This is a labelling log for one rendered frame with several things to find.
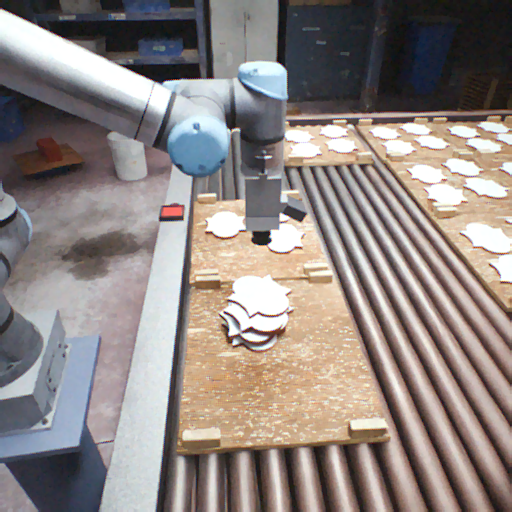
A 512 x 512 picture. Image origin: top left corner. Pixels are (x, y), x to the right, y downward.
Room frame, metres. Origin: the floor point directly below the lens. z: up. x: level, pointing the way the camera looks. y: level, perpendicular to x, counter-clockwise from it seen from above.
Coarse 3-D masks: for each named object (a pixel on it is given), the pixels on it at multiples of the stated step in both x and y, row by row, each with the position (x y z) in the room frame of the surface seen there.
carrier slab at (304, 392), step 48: (192, 288) 0.73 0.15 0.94; (288, 288) 0.73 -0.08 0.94; (336, 288) 0.73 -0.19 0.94; (192, 336) 0.58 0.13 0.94; (288, 336) 0.58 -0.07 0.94; (336, 336) 0.58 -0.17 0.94; (192, 384) 0.46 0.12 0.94; (240, 384) 0.46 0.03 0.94; (288, 384) 0.46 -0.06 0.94; (336, 384) 0.46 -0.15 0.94; (240, 432) 0.37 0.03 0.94; (288, 432) 0.37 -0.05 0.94; (336, 432) 0.37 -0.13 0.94
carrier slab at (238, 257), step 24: (240, 216) 1.07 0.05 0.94; (192, 240) 0.94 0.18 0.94; (216, 240) 0.94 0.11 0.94; (240, 240) 0.94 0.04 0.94; (312, 240) 0.94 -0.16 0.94; (192, 264) 0.83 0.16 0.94; (216, 264) 0.83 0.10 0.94; (240, 264) 0.83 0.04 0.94; (264, 264) 0.83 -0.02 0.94; (288, 264) 0.83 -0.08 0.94
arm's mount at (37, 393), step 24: (48, 312) 0.60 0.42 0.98; (48, 336) 0.54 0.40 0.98; (48, 360) 0.50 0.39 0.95; (24, 384) 0.43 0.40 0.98; (48, 384) 0.46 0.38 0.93; (0, 408) 0.41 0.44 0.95; (24, 408) 0.41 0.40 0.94; (48, 408) 0.44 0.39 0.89; (0, 432) 0.40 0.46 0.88; (24, 432) 0.41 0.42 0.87
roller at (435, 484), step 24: (312, 192) 1.26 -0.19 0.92; (336, 240) 0.96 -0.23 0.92; (336, 264) 0.87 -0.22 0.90; (360, 288) 0.75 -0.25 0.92; (360, 312) 0.67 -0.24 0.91; (384, 360) 0.53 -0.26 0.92; (384, 384) 0.49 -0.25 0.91; (408, 408) 0.42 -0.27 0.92; (408, 432) 0.38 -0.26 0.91; (432, 456) 0.34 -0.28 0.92; (432, 480) 0.30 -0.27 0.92; (432, 504) 0.27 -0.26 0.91; (456, 504) 0.27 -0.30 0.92
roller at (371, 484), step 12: (348, 444) 0.37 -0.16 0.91; (360, 444) 0.36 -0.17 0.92; (372, 444) 0.36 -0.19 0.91; (360, 456) 0.34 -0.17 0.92; (372, 456) 0.34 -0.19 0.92; (360, 468) 0.32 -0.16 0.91; (372, 468) 0.32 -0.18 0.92; (360, 480) 0.31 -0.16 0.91; (372, 480) 0.30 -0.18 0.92; (360, 492) 0.29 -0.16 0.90; (372, 492) 0.28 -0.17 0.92; (384, 492) 0.29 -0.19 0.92; (372, 504) 0.27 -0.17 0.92; (384, 504) 0.27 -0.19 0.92
